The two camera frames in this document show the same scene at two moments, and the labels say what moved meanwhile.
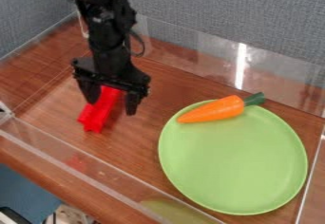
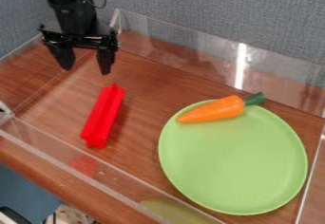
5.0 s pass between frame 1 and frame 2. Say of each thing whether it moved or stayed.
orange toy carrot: stayed
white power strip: stayed
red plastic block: moved
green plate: stayed
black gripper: moved
